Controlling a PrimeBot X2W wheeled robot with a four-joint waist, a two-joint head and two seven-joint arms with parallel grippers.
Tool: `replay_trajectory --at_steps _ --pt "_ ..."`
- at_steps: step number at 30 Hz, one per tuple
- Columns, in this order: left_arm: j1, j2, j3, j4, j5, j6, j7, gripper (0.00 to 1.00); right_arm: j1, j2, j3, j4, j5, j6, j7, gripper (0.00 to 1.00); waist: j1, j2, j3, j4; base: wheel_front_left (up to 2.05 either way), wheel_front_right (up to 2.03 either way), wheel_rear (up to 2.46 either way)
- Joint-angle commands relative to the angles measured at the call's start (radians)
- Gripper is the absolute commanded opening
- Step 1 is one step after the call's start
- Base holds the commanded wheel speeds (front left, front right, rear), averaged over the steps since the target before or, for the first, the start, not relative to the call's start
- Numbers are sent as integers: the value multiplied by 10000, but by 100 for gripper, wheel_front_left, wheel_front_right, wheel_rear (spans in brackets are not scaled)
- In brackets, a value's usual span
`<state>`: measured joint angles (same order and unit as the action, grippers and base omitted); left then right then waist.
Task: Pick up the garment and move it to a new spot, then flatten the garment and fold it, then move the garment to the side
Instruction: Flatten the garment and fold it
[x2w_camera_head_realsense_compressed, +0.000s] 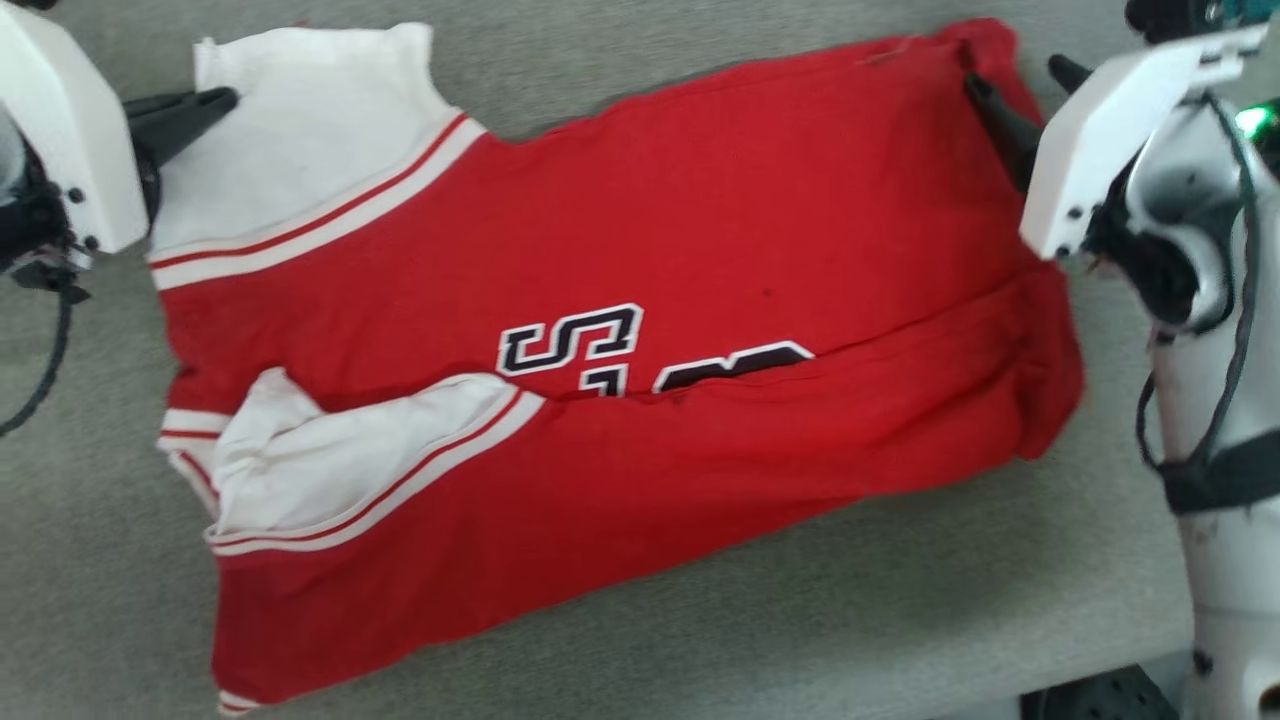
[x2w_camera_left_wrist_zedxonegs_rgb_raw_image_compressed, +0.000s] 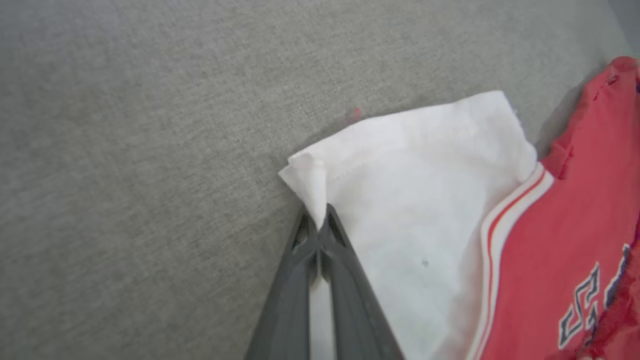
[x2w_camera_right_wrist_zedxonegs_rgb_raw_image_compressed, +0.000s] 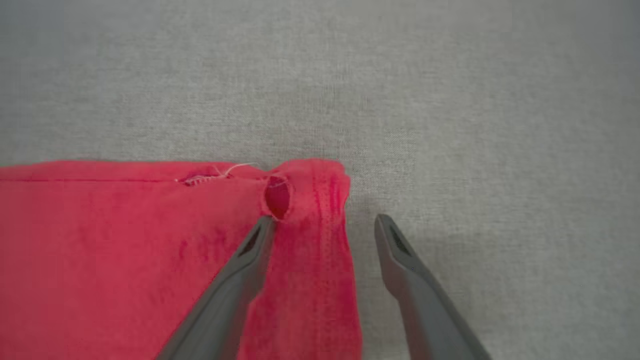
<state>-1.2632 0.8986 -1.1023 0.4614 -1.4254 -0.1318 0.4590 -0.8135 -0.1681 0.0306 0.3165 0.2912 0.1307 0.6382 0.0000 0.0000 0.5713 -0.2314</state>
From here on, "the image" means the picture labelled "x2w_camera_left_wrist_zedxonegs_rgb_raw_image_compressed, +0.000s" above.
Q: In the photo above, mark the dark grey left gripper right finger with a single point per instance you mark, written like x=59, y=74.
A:
x=352, y=300

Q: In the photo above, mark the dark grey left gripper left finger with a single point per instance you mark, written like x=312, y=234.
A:
x=287, y=300

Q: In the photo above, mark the red white basketball jersey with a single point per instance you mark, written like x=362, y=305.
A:
x=425, y=200

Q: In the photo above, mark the grey fabric sofa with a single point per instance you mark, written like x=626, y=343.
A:
x=150, y=150

